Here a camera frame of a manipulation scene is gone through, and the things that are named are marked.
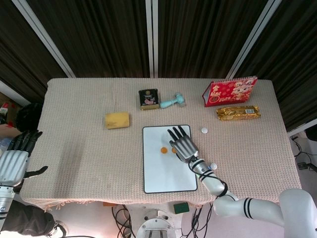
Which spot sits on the black gold luncheon meat can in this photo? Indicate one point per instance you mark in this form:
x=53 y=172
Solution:
x=148 y=99

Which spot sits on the white round token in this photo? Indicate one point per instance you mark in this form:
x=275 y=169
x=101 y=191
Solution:
x=214 y=166
x=204 y=130

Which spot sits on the dark trouser leg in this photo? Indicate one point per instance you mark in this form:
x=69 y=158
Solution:
x=27 y=219

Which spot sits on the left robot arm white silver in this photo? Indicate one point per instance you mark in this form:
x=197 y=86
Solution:
x=5 y=200

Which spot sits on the red 2026 desk calendar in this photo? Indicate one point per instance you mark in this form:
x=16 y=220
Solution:
x=230 y=93

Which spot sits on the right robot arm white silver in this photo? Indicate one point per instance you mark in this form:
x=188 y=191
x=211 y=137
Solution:
x=210 y=181

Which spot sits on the white slanted frame post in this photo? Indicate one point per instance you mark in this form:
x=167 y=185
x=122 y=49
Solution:
x=44 y=37
x=250 y=37

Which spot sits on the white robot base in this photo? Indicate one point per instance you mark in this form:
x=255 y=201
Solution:
x=156 y=223

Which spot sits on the black hair head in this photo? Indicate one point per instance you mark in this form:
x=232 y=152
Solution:
x=29 y=116

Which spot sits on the white vertical frame post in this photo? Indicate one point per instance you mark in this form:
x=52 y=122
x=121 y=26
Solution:
x=151 y=37

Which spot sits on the green sponge block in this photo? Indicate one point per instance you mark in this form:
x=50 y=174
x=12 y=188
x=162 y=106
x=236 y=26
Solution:
x=180 y=207

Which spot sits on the gold foil snack package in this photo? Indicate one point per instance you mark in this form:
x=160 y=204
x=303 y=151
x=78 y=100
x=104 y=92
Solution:
x=237 y=113

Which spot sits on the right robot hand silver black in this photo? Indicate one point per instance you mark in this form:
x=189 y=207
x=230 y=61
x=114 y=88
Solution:
x=185 y=147

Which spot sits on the white frame bar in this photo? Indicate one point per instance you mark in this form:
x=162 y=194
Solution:
x=15 y=93

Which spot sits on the black white sneaker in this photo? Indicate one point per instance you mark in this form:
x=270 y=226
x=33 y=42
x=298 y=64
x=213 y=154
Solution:
x=61 y=228

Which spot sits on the teal toy hammer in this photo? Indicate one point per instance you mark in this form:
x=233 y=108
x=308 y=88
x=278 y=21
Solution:
x=171 y=101

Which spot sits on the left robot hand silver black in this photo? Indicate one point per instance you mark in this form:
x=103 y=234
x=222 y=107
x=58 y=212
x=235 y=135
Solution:
x=12 y=166

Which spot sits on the brown cardboard box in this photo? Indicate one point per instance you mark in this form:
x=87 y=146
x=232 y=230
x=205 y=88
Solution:
x=10 y=131

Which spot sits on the yellow sponge green base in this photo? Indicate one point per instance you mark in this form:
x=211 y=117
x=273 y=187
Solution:
x=117 y=120

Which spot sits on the white board with black rim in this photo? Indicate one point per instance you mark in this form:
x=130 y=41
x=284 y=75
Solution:
x=168 y=178

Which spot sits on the orange round token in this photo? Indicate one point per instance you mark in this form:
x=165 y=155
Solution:
x=163 y=150
x=173 y=150

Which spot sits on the black pleated curtain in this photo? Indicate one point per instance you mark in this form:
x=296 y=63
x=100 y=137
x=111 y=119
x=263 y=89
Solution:
x=111 y=37

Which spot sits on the pink waffle tablecloth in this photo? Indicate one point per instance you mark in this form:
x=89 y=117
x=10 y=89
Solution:
x=86 y=161

